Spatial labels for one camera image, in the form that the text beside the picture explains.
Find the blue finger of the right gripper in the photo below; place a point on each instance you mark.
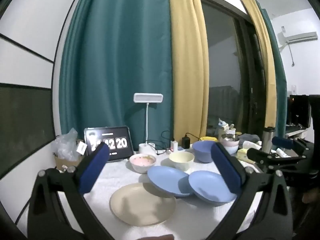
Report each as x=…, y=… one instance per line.
x=267, y=159
x=282, y=142

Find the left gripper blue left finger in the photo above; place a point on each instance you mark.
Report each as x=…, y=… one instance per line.
x=91, y=166

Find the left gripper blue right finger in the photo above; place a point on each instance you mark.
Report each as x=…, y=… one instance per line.
x=228, y=166

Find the pink strawberry bowl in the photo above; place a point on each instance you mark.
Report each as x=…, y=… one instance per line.
x=141, y=163

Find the stacked pastel bowls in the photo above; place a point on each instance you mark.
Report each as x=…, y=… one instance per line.
x=230, y=143

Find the steel thermos cup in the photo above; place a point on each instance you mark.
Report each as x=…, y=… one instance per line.
x=268, y=134

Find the grey folded cloth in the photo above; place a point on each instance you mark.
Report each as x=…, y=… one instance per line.
x=248, y=137

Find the tablet showing clock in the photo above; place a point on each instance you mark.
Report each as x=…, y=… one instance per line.
x=118, y=140

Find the blue plate front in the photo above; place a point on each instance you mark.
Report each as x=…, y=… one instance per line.
x=211, y=188

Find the blue plate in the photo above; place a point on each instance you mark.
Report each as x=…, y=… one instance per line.
x=211, y=188
x=170, y=180

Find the computer monitor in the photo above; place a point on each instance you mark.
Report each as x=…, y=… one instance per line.
x=299, y=111

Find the clear plastic bag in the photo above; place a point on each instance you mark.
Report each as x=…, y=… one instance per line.
x=65, y=145

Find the large blue bowl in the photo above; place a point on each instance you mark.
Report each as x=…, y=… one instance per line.
x=202, y=150

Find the white basket with items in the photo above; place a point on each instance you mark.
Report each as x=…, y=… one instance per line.
x=225, y=128

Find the yellow package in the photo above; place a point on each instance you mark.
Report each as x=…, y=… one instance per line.
x=207, y=138

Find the white desk lamp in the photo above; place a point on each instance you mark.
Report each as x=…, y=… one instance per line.
x=147, y=98

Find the teal curtain right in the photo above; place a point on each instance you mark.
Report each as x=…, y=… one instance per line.
x=281, y=82

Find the cream bowl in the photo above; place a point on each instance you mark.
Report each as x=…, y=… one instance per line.
x=182, y=160

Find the white lace tablecloth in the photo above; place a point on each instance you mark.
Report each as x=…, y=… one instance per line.
x=192, y=219

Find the black power adapter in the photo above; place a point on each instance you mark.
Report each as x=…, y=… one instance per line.
x=185, y=142

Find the beige plate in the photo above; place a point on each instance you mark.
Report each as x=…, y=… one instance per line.
x=141, y=204

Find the blue plate rear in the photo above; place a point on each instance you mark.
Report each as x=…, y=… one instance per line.
x=170, y=180

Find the white charger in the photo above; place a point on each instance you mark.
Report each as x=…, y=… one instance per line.
x=173, y=145

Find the white power strip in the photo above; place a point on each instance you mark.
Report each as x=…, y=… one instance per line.
x=179, y=149

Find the yellow curtain right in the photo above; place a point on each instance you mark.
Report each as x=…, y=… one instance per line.
x=268, y=61

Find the yellow curtain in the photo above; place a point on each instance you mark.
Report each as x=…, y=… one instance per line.
x=268, y=61
x=190, y=68

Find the yellow curtain left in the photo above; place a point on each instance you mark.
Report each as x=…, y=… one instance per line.
x=190, y=68

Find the white air conditioner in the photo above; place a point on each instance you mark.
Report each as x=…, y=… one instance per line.
x=297, y=38

